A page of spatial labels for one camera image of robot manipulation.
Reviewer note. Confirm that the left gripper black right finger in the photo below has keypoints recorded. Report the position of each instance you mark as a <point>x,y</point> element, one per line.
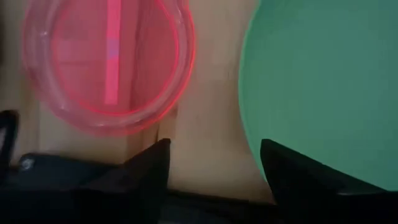
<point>304,189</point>

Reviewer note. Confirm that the pink translucent plastic plate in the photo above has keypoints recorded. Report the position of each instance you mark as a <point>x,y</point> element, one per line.
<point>77,62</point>

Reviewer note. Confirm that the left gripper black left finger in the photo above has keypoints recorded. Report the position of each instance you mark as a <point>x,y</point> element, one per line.
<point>146,174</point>

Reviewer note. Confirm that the green bowl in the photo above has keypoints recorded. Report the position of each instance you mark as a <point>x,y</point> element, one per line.
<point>326,77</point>

